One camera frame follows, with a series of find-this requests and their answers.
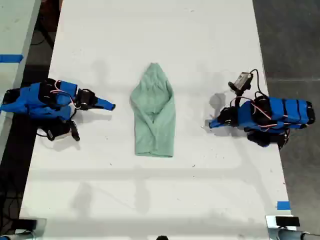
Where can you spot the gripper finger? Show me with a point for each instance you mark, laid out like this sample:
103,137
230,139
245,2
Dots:
96,107
216,123
103,102

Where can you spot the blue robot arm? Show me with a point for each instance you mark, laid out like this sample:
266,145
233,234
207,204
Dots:
287,110
27,100

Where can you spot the pale green T-shirt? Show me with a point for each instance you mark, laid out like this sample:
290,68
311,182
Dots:
152,112

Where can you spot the long blue tape strip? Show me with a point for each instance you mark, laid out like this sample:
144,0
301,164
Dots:
11,58

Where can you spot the white side table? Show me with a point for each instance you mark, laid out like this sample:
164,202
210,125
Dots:
15,30

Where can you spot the short blue tape strip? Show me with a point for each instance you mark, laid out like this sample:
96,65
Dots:
283,205

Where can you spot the small black box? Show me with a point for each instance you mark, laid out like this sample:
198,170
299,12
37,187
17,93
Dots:
27,224
287,221

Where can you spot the short black camera stalk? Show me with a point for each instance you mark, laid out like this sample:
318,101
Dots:
237,93
75,131

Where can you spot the silver black camera box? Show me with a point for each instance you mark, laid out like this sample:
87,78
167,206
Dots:
242,80

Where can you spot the black white camera box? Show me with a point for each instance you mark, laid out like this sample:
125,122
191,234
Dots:
58,131

